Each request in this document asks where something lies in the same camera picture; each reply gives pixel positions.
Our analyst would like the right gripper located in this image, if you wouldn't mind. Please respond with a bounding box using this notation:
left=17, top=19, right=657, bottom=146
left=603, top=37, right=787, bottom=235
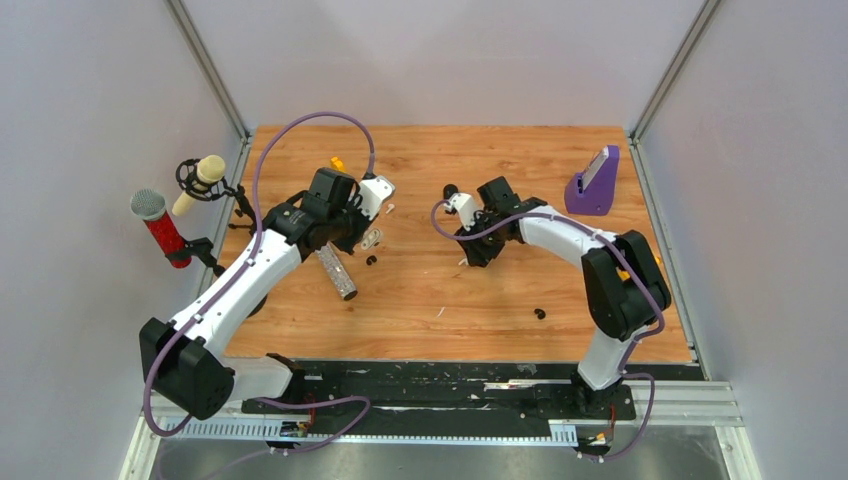
left=454, top=213, right=508, bottom=269

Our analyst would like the white earbud charging case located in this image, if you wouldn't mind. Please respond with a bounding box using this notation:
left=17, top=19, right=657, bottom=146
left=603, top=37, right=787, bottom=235
left=359, top=228, right=383, bottom=251

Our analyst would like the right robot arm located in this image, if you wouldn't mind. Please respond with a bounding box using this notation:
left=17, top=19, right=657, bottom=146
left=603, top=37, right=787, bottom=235
left=443, top=177, right=671, bottom=418

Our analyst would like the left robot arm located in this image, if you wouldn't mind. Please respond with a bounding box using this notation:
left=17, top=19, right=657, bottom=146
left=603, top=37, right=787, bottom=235
left=139, top=168, right=395, bottom=420

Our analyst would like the black earbud charging case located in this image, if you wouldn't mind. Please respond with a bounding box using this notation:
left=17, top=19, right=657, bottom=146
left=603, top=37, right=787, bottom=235
left=443, top=184, right=459, bottom=200

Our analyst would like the silver glitter microphone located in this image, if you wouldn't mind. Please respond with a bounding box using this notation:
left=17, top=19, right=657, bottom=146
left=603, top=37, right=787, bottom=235
left=316, top=244, right=358, bottom=301

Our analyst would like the yellow green toy block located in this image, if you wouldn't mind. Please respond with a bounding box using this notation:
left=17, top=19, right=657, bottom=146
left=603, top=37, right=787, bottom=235
left=330, top=156, right=347, bottom=172

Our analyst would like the black round stand base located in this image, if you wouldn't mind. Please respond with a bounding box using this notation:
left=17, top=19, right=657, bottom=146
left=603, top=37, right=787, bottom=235
left=246, top=295, right=268, bottom=318

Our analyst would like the purple stand with phone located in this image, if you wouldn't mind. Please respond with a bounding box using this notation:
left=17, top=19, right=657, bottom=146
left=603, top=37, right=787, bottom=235
left=564, top=145, right=620, bottom=216

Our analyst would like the beige microphone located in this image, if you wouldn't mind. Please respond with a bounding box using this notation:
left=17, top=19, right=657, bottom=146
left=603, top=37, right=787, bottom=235
left=171, top=155, right=226, bottom=216

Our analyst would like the red microphone grey head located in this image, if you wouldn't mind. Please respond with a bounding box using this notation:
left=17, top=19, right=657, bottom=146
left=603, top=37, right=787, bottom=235
left=130, top=188, right=191, bottom=269

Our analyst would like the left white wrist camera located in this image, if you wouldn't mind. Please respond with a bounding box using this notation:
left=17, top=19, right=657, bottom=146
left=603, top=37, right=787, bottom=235
left=357, top=175, right=396, bottom=221

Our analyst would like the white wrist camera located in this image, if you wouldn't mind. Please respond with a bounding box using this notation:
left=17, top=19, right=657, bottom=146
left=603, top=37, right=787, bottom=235
left=444, top=192, right=480, bottom=232
left=357, top=175, right=396, bottom=221

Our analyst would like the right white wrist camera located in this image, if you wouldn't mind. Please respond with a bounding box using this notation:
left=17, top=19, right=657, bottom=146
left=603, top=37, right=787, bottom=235
left=444, top=192, right=480, bottom=232

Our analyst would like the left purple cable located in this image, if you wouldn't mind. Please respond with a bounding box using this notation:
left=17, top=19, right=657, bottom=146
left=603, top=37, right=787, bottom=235
left=142, top=111, right=377, bottom=455

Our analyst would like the purple cable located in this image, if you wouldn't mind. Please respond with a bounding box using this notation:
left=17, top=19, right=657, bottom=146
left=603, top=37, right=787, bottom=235
left=431, top=198, right=666, bottom=462
left=142, top=111, right=377, bottom=455

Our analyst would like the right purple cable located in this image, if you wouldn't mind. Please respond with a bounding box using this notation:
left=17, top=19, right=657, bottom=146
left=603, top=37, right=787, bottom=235
left=431, top=198, right=666, bottom=462

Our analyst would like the black mounting rail base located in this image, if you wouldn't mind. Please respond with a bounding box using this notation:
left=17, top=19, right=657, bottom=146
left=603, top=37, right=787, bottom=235
left=231, top=357, right=704, bottom=442

